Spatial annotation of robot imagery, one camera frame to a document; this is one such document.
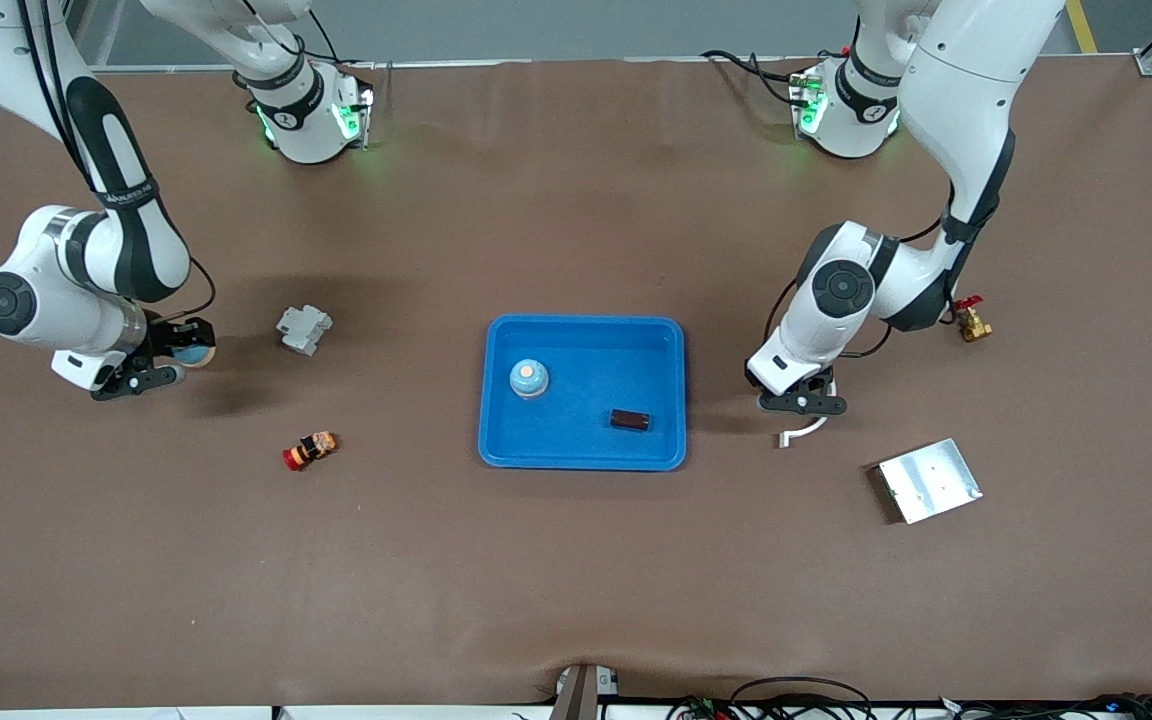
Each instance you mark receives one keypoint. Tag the blue plastic tray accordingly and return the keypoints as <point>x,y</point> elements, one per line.
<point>586,445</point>

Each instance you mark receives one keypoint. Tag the plain brown capacitor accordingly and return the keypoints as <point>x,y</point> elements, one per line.
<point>630,420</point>

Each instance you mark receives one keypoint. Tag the white curved plastic bracket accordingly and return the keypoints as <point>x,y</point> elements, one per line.
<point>785,438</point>

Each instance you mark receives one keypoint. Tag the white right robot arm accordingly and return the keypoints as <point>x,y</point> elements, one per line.
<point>36,240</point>

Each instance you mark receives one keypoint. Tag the grey metal table clamp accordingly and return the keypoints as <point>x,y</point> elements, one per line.
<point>576,695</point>

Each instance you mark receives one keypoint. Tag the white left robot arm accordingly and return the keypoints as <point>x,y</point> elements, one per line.
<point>966,100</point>

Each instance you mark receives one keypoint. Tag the blue dome bell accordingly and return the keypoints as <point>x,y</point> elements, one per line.
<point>198,355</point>
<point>528,380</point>

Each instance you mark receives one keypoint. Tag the silver metal plate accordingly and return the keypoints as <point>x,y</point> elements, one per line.
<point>931,482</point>

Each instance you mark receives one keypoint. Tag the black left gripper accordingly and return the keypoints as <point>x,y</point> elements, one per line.
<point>827,373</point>

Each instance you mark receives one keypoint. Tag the red yellow emergency stop button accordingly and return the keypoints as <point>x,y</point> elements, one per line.
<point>308,452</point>

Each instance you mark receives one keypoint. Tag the white circuit breaker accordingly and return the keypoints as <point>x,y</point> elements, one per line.
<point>304,328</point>

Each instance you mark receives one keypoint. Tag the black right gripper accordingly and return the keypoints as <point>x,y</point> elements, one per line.
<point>168,335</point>

